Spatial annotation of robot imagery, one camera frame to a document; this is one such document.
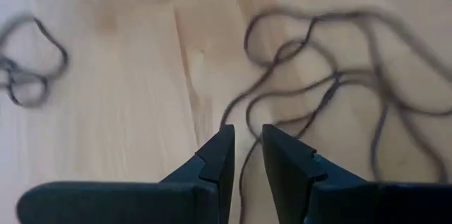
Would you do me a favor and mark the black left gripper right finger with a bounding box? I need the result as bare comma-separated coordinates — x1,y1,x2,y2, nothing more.
261,123,367,224

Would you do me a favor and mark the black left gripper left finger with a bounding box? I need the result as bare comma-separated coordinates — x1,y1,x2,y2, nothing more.
158,124,236,224

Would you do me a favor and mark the dark purple rubber band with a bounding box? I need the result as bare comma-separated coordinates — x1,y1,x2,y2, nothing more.
352,7,452,184
219,70,452,224
0,13,69,108
242,4,342,76

